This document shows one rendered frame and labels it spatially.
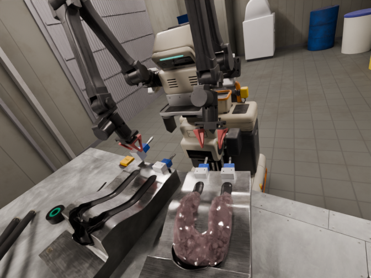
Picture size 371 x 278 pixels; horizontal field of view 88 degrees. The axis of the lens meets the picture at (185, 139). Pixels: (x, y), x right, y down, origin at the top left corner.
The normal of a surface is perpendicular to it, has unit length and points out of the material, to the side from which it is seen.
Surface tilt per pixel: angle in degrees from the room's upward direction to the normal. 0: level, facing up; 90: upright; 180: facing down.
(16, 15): 90
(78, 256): 0
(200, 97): 63
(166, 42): 42
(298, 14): 90
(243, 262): 1
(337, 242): 0
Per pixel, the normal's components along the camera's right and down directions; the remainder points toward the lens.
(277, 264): -0.24, -0.83
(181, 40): -0.45, -0.23
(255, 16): -0.40, 0.57
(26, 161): 0.88, 0.04
